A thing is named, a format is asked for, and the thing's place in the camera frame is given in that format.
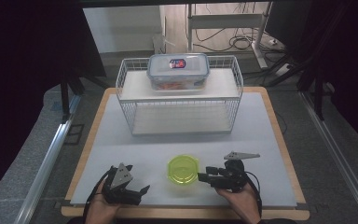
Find green round plastic container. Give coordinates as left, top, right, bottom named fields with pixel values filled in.
left=166, top=154, right=200, bottom=186

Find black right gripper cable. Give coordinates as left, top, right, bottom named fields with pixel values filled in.
left=244, top=170, right=264, bottom=218

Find white table mat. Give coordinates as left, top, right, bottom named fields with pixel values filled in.
left=70, top=91, right=298, bottom=207

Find clear rectangular food container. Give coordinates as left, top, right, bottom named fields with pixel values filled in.
left=145, top=52, right=211, bottom=91

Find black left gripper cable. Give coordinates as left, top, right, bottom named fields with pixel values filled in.
left=81, top=169, right=114, bottom=224

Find black metal stand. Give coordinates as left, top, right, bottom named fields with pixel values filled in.
left=296, top=59, right=336, bottom=121
left=59, top=72, right=107, bottom=124

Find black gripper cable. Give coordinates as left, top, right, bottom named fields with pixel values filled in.
left=81, top=169, right=114, bottom=224
left=244, top=170, right=264, bottom=218

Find person's left hand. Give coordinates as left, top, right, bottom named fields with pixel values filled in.
left=85, top=179, right=123, bottom=220

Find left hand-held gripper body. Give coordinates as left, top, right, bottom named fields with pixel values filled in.
left=101, top=161, right=145, bottom=206

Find white metal desk frame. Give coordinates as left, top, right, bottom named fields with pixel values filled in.
left=186, top=2, right=271, bottom=70

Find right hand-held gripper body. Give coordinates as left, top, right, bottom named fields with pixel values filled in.
left=211, top=150, right=261, bottom=193

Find aluminium rail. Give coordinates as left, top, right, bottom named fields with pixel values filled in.
left=13, top=94, right=82, bottom=224
left=299, top=91, right=358, bottom=224

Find person's right hand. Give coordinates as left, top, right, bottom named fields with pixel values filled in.
left=215, top=182, right=259, bottom=217

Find black floor cables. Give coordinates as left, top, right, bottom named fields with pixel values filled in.
left=193, top=27, right=282, bottom=54

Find white power strip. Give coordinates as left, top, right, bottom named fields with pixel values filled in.
left=274, top=63, right=293, bottom=77

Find white wire shelf rack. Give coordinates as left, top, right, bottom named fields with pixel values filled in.
left=115, top=55, right=244, bottom=136

